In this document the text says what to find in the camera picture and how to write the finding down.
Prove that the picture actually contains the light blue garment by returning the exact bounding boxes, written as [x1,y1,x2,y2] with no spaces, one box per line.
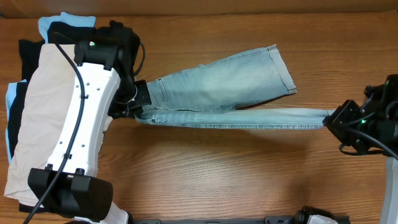
[5,12,96,161]

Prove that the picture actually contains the beige shorts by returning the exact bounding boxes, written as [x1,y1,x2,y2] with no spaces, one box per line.
[4,43,125,208]

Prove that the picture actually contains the light blue denim shorts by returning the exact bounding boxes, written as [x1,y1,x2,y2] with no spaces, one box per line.
[135,45,332,129]

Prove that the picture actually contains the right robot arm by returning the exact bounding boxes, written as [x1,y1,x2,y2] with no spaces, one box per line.
[323,74,397,223]

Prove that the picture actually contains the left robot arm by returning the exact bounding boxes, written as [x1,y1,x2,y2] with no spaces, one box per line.
[27,21,151,223]

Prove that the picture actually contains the black garment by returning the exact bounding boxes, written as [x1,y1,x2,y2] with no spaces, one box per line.
[4,22,96,213]

